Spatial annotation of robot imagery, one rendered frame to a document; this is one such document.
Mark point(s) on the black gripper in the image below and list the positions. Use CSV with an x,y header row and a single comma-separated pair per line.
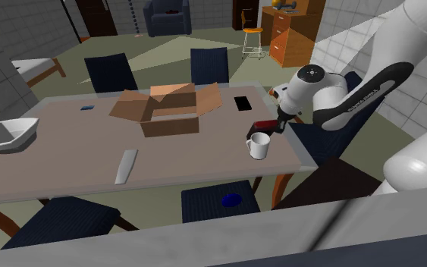
x,y
281,124

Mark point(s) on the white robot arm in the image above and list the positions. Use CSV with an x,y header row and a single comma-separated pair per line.
x,y
346,92

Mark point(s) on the dark red box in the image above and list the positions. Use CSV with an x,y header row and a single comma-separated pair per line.
x,y
262,125

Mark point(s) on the white mug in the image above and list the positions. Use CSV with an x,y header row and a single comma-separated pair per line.
x,y
259,146

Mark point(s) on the black phone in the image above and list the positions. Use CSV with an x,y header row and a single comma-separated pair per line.
x,y
243,103

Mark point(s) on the dark blue dining chair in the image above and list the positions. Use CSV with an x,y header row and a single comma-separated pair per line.
x,y
61,218
202,203
324,142
110,74
209,65

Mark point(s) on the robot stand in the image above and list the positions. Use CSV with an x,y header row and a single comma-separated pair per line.
x,y
327,183

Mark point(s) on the orange wooden desk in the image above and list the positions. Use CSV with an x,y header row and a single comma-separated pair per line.
x,y
294,40

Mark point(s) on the blue round disc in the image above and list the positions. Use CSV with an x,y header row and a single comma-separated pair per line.
x,y
231,200

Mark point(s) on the orange stool with white legs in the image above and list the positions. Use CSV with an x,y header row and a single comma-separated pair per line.
x,y
252,30

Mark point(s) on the open cardboard box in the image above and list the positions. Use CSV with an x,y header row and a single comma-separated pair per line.
x,y
170,127

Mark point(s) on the dark wooden cabinet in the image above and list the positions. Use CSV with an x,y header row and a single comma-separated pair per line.
x,y
244,14

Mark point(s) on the dark blue armchair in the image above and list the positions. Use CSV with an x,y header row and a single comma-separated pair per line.
x,y
167,18

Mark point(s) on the small blue flat object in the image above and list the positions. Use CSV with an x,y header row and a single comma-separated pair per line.
x,y
87,108

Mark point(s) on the dark wooden door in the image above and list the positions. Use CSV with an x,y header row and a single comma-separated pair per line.
x,y
96,16

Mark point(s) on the wooden dining table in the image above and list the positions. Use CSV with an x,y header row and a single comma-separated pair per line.
x,y
69,148

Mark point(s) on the white angular bowl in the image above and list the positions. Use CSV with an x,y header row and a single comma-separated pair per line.
x,y
11,131

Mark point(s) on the white bed with wooden frame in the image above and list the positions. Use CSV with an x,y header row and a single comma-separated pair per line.
x,y
35,68

